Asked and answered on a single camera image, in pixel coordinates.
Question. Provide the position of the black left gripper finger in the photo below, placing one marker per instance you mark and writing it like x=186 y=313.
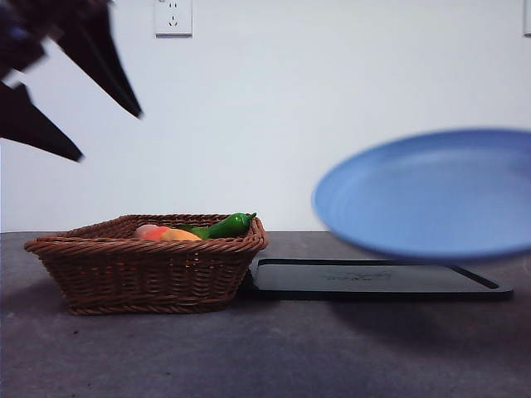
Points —
x=29 y=128
x=99 y=58

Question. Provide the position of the orange toy corn cob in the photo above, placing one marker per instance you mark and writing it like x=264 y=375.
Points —
x=182 y=235

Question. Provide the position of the blue round plate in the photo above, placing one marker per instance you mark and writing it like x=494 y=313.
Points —
x=423 y=199

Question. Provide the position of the brown wicker basket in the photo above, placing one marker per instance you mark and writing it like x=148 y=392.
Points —
x=145 y=278

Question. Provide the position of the pink red toy peach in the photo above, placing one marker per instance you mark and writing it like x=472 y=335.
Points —
x=145 y=232

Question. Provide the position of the green toy leaf vegetable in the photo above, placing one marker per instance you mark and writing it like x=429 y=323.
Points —
x=197 y=231

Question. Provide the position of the green toy chili pepper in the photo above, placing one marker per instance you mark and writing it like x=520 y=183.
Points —
x=230 y=226

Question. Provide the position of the black cutting board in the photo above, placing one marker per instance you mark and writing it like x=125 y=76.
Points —
x=373 y=286

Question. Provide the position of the white wall socket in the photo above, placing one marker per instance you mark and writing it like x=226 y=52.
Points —
x=174 y=20

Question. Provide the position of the white wall plate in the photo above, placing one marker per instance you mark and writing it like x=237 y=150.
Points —
x=527 y=16

